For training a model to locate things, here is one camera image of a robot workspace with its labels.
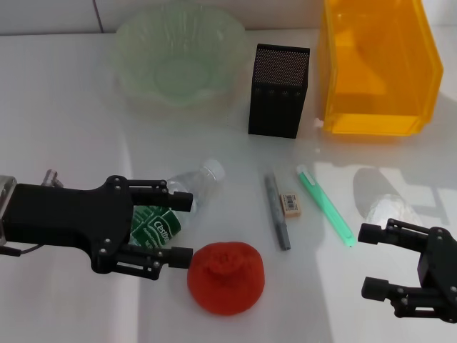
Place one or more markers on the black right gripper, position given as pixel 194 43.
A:
pixel 442 264

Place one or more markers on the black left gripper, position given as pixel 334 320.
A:
pixel 64 214

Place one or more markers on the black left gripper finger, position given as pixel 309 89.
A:
pixel 178 257
pixel 180 202

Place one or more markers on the clear water bottle green label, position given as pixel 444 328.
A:
pixel 201 178

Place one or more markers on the red-orange knitted toy orange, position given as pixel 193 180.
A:
pixel 226 278

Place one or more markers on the white paper ball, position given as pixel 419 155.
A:
pixel 391 209

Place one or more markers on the green pen white cap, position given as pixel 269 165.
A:
pixel 326 207

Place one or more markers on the beige eraser with barcode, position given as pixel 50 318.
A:
pixel 291 205

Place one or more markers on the grey marker pen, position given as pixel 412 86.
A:
pixel 278 214

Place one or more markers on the green glass fruit bowl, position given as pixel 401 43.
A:
pixel 178 60

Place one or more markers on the black mesh pen holder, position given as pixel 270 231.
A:
pixel 278 89

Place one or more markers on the yellow plastic bin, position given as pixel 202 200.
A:
pixel 378 71

